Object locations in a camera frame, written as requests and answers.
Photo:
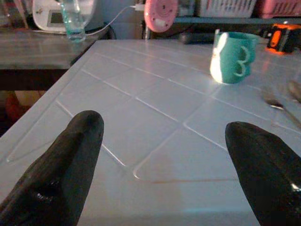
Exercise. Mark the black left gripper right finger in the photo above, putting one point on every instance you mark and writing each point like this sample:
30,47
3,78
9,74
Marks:
270,174

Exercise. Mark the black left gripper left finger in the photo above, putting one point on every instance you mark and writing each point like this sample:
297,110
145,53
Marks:
58,169

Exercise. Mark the silver metal fork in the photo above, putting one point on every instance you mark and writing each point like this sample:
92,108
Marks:
274,101

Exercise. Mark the red round object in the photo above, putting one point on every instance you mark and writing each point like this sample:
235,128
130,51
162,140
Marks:
16,106

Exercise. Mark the dark wooden table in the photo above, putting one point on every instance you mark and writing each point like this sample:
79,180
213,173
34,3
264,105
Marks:
35,54

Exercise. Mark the white plastic folding table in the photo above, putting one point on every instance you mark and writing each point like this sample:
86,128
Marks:
150,94

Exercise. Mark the teal mug with white rabbit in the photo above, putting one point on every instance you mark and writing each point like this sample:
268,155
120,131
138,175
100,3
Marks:
231,61

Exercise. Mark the orange and black device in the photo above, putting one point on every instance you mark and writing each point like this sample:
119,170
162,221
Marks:
279,38

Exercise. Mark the clear plastic water bottle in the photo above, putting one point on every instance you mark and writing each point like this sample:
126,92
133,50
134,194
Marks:
74,22

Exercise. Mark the white kitchen appliance with display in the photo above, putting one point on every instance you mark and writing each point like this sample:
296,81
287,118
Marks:
44,18

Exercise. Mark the dark metal shelf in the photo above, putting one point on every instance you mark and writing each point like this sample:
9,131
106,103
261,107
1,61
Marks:
235,21

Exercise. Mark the pink plastic basket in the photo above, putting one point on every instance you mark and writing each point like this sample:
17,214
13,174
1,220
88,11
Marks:
279,8

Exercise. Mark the white plastic basket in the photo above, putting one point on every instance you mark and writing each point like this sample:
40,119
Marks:
227,8

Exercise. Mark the white charger plug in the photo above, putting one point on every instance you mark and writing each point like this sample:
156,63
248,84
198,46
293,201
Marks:
139,7

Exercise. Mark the pink round handheld fan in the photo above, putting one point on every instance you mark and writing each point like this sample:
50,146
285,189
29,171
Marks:
160,15

